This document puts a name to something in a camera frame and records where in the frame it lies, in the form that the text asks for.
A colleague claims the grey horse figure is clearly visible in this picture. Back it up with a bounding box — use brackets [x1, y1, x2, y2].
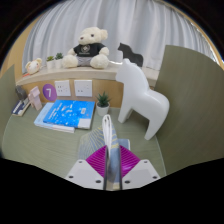
[14, 84, 29, 102]

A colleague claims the black horse figure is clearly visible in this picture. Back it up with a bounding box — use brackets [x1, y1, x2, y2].
[117, 42, 144, 68]

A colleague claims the green desk partition panel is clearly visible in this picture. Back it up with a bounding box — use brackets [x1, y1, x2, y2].
[0, 64, 19, 134]
[154, 44, 224, 176]

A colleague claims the dark blue notebook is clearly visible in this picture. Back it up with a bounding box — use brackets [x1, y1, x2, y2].
[11, 98, 32, 117]

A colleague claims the large white horse figure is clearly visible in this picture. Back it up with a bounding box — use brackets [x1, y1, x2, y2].
[115, 58, 171, 141]

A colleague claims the small potted plant, white pot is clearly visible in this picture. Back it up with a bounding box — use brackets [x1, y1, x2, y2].
[45, 55, 56, 70]
[54, 52, 64, 69]
[95, 91, 111, 117]

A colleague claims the grey-white curtain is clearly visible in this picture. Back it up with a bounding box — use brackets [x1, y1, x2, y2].
[21, 0, 214, 73]

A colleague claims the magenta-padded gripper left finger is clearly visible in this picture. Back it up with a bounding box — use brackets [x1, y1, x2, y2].
[65, 144, 108, 191]

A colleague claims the small cream plush toy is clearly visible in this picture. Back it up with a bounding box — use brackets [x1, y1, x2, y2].
[25, 57, 44, 75]

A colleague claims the purple round number sign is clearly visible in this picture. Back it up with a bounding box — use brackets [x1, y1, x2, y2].
[42, 83, 58, 102]

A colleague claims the bright blue book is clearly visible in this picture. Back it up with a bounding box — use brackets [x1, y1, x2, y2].
[42, 99, 96, 130]

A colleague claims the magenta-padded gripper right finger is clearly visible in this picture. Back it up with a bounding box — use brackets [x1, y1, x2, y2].
[117, 144, 161, 191]

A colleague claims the cream teddy bear, black shirt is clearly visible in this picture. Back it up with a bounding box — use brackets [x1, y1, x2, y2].
[61, 26, 111, 70]

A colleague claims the pink horse figure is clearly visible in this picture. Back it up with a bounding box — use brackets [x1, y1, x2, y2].
[27, 85, 44, 112]

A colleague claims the light blue book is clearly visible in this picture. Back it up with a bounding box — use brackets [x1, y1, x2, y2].
[33, 102, 76, 134]

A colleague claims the white wall socket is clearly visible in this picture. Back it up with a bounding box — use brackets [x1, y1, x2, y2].
[54, 79, 72, 98]
[73, 79, 94, 98]

